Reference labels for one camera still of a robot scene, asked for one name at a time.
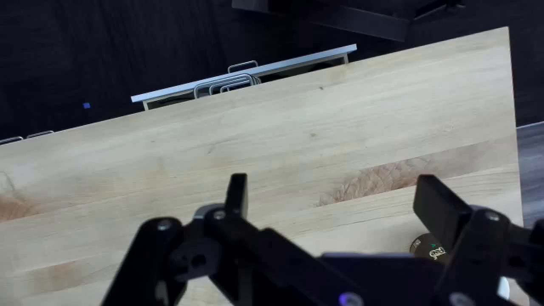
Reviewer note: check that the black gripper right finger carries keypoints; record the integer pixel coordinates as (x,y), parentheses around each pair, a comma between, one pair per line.
(487,255)

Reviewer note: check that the black marker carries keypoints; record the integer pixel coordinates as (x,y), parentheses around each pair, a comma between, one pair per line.
(426,247)

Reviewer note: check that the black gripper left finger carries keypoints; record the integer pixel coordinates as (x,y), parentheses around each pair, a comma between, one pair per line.
(171,265)

